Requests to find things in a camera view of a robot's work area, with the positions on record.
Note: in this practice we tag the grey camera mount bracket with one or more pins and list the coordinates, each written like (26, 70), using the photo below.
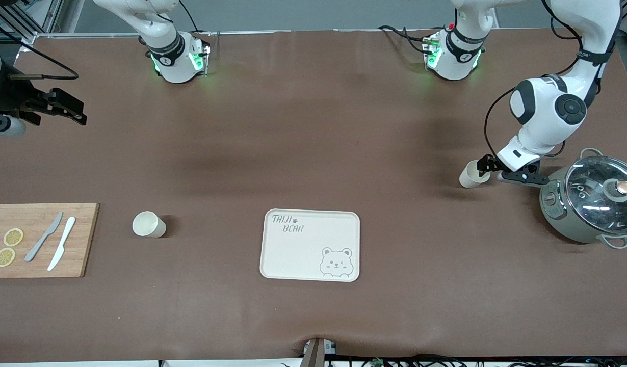
(316, 352)

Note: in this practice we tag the lemon slice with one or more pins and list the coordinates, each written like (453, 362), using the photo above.
(4, 257)
(13, 237)

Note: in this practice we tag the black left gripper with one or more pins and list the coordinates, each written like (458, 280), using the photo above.
(485, 164)

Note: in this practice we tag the white plastic knife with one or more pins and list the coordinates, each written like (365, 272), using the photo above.
(62, 244)

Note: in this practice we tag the white IKEA cup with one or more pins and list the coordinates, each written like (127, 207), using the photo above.
(148, 225)
(469, 176)

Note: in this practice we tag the grey plastic knife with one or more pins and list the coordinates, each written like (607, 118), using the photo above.
(41, 240)

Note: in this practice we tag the glass pot lid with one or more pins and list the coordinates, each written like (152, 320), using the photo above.
(594, 204)

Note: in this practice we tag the aluminium frame profile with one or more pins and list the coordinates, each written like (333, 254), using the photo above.
(43, 20)

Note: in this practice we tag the cream bear print tray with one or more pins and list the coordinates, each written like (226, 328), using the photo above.
(303, 255)

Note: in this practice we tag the wooden cutting board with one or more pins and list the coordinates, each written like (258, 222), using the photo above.
(84, 239)

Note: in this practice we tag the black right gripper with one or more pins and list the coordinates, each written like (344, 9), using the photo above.
(14, 98)

